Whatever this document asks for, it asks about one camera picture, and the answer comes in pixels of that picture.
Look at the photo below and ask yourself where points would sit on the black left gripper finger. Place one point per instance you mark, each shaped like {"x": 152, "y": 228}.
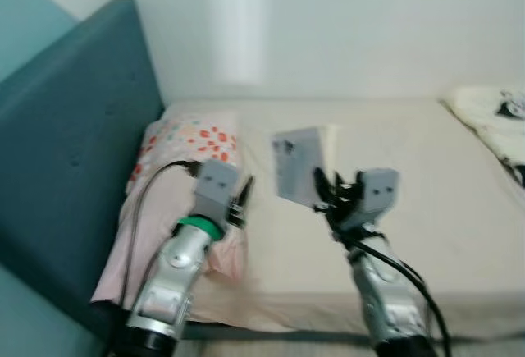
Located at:
{"x": 246, "y": 191}

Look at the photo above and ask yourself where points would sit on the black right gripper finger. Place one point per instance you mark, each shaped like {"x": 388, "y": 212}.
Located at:
{"x": 340, "y": 182}
{"x": 321, "y": 185}

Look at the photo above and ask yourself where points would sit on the white printed booklet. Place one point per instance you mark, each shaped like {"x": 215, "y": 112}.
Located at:
{"x": 299, "y": 164}

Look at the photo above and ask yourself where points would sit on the pink patterned pillow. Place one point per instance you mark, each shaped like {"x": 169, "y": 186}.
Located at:
{"x": 180, "y": 139}

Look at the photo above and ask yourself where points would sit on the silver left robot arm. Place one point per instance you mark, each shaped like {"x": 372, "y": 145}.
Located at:
{"x": 176, "y": 267}

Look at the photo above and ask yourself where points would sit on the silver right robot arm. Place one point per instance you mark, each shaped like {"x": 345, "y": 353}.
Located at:
{"x": 381, "y": 291}

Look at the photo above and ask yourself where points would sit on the beige sheeted mattress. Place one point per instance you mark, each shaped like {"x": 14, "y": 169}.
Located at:
{"x": 410, "y": 209}

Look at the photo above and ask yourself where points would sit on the cream cartoon print quilt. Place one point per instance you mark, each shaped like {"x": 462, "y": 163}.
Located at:
{"x": 492, "y": 119}

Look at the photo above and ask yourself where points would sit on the teal upholstered headboard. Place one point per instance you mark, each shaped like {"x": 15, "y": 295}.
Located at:
{"x": 74, "y": 127}

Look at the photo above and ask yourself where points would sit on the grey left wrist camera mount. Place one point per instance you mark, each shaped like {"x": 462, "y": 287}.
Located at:
{"x": 215, "y": 185}

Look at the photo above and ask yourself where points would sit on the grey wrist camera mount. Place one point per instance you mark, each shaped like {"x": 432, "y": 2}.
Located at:
{"x": 215, "y": 185}
{"x": 379, "y": 193}

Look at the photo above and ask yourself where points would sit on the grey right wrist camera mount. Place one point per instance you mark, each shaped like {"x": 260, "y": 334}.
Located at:
{"x": 379, "y": 193}

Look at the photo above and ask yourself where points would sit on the dark teal bed frame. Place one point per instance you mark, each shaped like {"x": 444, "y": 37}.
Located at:
{"x": 328, "y": 336}

